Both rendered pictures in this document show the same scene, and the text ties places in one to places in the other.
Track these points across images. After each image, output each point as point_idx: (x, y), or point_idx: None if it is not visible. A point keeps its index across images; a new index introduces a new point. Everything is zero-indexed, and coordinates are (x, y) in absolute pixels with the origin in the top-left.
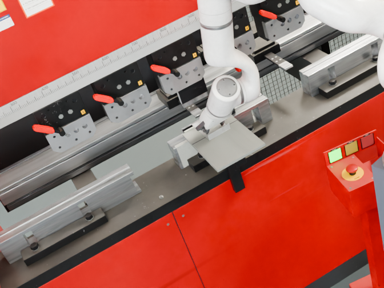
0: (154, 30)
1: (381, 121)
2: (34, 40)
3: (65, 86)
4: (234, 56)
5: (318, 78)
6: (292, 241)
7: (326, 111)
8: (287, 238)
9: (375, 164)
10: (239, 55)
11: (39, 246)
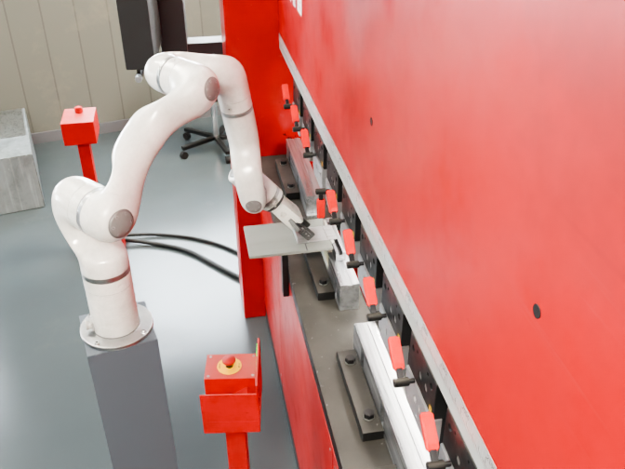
0: (316, 107)
1: (325, 451)
2: (297, 30)
3: (299, 81)
4: (231, 147)
5: (356, 340)
6: (297, 407)
7: (313, 350)
8: (296, 396)
9: (141, 302)
10: (235, 154)
11: (283, 165)
